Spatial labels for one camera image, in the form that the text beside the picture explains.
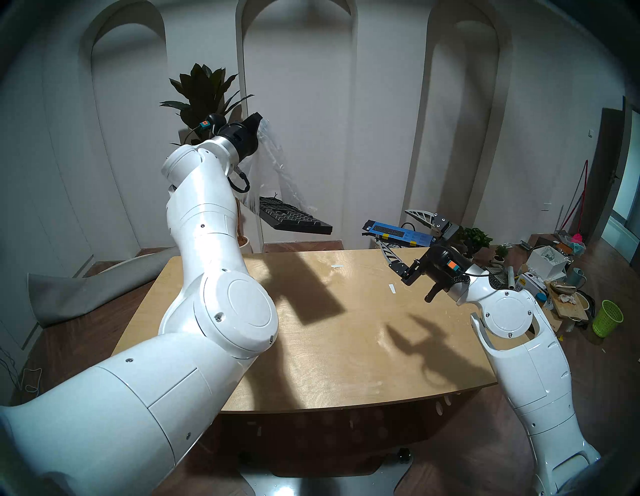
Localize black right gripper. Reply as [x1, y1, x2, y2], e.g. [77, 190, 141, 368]
[376, 209, 473, 294]

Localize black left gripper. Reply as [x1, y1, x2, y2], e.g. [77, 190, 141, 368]
[220, 113, 263, 161]

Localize clear plastic bag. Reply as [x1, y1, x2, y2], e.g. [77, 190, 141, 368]
[235, 117, 321, 236]

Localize black keyboard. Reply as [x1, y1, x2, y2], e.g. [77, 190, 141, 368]
[258, 196, 333, 236]

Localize blue keyboard box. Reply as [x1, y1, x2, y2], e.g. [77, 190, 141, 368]
[362, 219, 436, 248]

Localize tall dark leafy plant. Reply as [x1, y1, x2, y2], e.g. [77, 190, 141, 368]
[160, 63, 254, 241]

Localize small bushy green plant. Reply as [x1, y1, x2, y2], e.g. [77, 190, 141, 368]
[456, 226, 493, 262]

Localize grey dish rack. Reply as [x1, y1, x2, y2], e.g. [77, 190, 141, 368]
[484, 265, 508, 292]

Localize white yellow carton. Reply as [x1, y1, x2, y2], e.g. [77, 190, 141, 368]
[515, 272, 546, 301]

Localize white open box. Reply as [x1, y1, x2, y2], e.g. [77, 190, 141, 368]
[527, 246, 571, 281]

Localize brown cardboard box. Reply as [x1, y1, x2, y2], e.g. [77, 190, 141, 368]
[540, 302, 563, 333]

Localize wooden board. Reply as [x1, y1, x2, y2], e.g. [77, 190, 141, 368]
[547, 282, 590, 321]

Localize black round pan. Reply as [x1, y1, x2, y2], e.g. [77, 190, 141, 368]
[575, 292, 597, 323]

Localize dark wooden table base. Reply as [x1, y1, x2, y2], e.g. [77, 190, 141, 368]
[220, 390, 481, 476]

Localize dark brown open door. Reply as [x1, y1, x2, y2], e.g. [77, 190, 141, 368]
[582, 107, 626, 241]

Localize green plastic basket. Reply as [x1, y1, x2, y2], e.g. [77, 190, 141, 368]
[592, 300, 624, 338]

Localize grey rolled mat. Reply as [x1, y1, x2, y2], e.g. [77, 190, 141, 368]
[27, 245, 178, 328]

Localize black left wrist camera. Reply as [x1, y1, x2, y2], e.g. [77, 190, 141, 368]
[196, 114, 227, 141]

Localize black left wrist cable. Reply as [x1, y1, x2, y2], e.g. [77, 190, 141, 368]
[226, 167, 251, 195]

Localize red handled broom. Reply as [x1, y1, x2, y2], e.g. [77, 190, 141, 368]
[560, 160, 590, 236]

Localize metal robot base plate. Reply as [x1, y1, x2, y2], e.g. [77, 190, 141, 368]
[237, 450, 413, 496]

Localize white floor cable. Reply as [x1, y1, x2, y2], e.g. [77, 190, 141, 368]
[0, 345, 43, 397]

